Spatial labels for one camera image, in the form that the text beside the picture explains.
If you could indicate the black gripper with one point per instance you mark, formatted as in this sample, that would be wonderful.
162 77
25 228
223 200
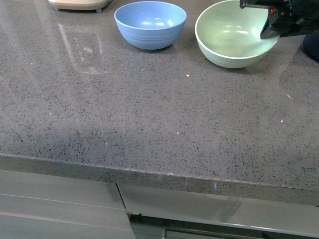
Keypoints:
287 17

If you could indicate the green bowl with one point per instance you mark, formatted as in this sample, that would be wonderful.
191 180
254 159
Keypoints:
229 36

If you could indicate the blue bowl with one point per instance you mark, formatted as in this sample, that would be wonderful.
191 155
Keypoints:
150 25

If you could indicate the dark blue saucepan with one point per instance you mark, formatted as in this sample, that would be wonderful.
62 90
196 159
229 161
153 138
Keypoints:
311 46

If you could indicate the grey cabinet drawer front right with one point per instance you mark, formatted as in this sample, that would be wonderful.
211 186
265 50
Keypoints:
269 216

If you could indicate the grey cabinet drawer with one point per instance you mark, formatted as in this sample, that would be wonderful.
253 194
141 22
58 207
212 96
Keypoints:
34 206
269 216

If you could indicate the cream toaster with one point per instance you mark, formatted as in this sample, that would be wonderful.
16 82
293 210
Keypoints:
96 5

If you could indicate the grey cabinet drawer front left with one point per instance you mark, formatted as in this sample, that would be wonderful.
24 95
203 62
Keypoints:
34 206

